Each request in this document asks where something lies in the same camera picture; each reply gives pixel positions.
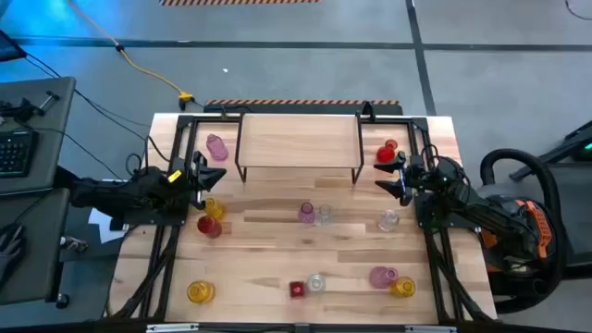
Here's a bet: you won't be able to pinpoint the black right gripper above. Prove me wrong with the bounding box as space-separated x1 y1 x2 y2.
373 151 435 207

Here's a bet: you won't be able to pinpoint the black orange vacuum cleaner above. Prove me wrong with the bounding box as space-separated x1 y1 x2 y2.
475 147 569 315

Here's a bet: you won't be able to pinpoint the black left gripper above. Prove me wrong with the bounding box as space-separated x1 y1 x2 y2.
177 151 228 210

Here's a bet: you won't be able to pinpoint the small pink glass vase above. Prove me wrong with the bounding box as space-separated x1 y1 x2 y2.
297 202 317 226

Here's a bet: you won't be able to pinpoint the silver metal bracket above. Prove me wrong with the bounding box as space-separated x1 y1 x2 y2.
405 325 458 333
146 323 200 333

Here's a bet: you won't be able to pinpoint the round red glass vase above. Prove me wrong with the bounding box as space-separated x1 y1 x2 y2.
375 138 400 164

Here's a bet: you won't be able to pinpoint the yellow extension cable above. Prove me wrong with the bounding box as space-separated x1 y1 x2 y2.
64 0 195 104

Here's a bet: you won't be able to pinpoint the white paper sheet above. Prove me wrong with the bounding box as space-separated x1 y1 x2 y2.
87 206 127 245

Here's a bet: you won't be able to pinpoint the wooden shelf with black frame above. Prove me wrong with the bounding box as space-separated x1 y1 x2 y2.
234 112 366 185

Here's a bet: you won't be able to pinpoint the black hazard striped mat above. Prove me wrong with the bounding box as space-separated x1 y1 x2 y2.
202 98 404 117

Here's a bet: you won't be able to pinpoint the grey desk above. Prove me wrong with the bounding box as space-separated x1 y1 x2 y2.
0 76 78 196
0 187 71 306

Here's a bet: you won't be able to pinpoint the black keyboard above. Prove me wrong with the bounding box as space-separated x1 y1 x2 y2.
0 129 41 179

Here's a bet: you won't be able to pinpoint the faceted clear glass vase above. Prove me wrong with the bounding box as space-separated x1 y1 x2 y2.
316 203 335 228

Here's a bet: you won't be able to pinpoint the black metal table frame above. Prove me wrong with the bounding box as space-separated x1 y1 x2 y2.
105 112 499 333

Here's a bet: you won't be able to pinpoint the dark grey mat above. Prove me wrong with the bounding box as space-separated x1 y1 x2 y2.
549 161 592 278

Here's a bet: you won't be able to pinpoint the black equipment stand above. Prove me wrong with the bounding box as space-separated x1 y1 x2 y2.
508 118 592 182

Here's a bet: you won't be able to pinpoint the tall red glass vase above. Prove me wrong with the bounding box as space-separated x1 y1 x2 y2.
196 215 223 240

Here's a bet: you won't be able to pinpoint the tall pink ribbed glass vase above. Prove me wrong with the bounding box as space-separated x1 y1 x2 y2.
205 133 229 163

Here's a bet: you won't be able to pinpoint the black monitor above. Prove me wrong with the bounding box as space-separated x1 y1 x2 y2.
0 29 28 64

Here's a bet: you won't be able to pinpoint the black desk clamp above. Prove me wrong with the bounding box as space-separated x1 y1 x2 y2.
0 90 61 125

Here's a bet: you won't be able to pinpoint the round clear glass vase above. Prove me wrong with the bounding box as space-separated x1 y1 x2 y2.
306 273 327 294
377 208 401 233

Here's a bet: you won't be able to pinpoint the black floor cable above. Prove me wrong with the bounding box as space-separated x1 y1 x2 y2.
27 126 125 180
21 49 154 142

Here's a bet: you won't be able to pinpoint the round pink glass vase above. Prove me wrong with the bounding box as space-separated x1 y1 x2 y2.
368 265 400 290

